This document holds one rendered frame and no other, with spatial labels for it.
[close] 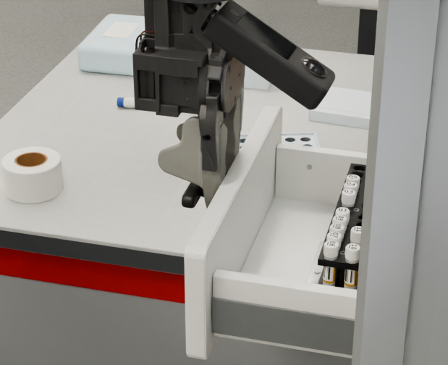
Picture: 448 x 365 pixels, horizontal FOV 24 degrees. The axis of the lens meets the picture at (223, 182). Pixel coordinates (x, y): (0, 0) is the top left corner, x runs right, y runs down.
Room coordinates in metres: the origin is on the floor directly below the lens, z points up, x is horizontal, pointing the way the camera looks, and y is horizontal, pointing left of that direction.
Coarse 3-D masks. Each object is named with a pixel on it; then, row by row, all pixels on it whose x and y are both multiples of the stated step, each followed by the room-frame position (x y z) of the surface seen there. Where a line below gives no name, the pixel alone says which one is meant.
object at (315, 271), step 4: (320, 244) 0.84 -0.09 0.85; (320, 248) 0.83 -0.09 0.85; (316, 252) 0.83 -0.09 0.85; (316, 256) 0.82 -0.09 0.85; (316, 260) 0.81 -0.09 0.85; (316, 264) 0.80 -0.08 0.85; (312, 268) 0.80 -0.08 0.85; (316, 268) 0.80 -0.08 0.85; (320, 268) 0.80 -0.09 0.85; (312, 272) 0.79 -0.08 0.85; (316, 272) 0.79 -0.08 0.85; (320, 272) 0.79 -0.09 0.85; (308, 276) 0.78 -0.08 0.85; (312, 276) 0.78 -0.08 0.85; (316, 276) 0.78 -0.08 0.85; (320, 276) 0.78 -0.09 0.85; (308, 280) 0.78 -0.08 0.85; (312, 280) 0.78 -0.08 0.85; (316, 280) 0.78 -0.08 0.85
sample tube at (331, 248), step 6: (330, 240) 0.74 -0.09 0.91; (324, 246) 0.73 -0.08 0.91; (330, 246) 0.73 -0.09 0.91; (336, 246) 0.73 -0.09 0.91; (324, 252) 0.73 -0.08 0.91; (330, 252) 0.73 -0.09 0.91; (336, 252) 0.73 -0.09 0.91; (324, 258) 0.73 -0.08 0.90; (330, 258) 0.73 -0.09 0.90; (336, 258) 0.73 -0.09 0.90; (324, 270) 0.73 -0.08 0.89; (330, 270) 0.73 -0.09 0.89; (336, 270) 0.73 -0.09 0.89; (324, 276) 0.73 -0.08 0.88; (330, 276) 0.73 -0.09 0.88; (324, 282) 0.73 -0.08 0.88; (330, 282) 0.73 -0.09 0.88
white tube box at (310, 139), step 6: (240, 138) 1.17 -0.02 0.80; (282, 138) 1.16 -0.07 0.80; (288, 138) 1.17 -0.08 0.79; (294, 138) 1.17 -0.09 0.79; (300, 138) 1.17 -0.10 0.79; (306, 138) 1.17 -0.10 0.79; (312, 138) 1.16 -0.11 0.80; (240, 144) 1.15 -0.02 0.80; (300, 144) 1.15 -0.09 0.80; (306, 144) 1.15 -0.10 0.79; (312, 144) 1.15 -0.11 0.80; (318, 144) 1.14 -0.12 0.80
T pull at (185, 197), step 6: (192, 186) 0.83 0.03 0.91; (198, 186) 0.83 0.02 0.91; (186, 192) 0.82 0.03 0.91; (192, 192) 0.82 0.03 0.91; (198, 192) 0.83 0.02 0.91; (186, 198) 0.82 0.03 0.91; (192, 198) 0.81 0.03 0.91; (198, 198) 0.83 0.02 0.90; (186, 204) 0.81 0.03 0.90; (192, 204) 0.81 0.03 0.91
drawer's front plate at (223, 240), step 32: (256, 128) 0.92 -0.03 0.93; (256, 160) 0.87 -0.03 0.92; (224, 192) 0.79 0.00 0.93; (256, 192) 0.87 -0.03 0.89; (224, 224) 0.76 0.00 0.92; (256, 224) 0.87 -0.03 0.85; (192, 256) 0.70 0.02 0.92; (224, 256) 0.76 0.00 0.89; (192, 288) 0.70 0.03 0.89; (192, 320) 0.70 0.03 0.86; (192, 352) 0.70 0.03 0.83
